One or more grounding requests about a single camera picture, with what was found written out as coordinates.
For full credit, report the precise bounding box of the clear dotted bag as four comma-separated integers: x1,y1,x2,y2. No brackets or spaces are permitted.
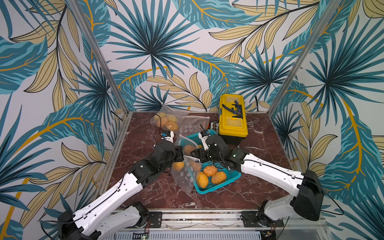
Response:
171,134,200,193
177,116,210,137

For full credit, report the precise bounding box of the teal plastic basket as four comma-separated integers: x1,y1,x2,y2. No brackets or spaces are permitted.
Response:
186,133,242,195

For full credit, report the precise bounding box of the yellow potato top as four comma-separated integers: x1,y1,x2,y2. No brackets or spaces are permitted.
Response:
165,121,179,132

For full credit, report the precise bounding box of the yellow potato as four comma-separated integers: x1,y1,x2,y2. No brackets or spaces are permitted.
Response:
165,121,179,132
154,113,167,121

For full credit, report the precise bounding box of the clear zipper bag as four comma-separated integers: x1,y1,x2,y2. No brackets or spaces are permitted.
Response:
150,104,190,133

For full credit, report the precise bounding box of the greenish potato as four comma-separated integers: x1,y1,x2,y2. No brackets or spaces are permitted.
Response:
166,114,178,123

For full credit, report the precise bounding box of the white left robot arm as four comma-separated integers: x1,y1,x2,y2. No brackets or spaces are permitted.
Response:
57,140,184,240

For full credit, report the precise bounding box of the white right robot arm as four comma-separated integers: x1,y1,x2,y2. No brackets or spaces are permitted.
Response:
192,132,325,221

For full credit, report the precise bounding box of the potato orange middle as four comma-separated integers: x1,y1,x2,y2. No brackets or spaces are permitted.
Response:
203,166,218,177

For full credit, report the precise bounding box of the yellow black toolbox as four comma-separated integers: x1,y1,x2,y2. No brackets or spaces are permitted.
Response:
218,94,248,146

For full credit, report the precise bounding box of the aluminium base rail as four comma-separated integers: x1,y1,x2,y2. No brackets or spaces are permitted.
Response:
108,209,333,240

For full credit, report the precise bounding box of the aluminium corner post left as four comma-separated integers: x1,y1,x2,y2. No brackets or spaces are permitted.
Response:
67,0,129,115

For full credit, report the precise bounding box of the aluminium corner post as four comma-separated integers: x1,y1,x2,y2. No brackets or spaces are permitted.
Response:
67,0,129,115
267,0,342,117

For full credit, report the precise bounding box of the aluminium corner post right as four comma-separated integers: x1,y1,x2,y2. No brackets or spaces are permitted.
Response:
267,0,342,117

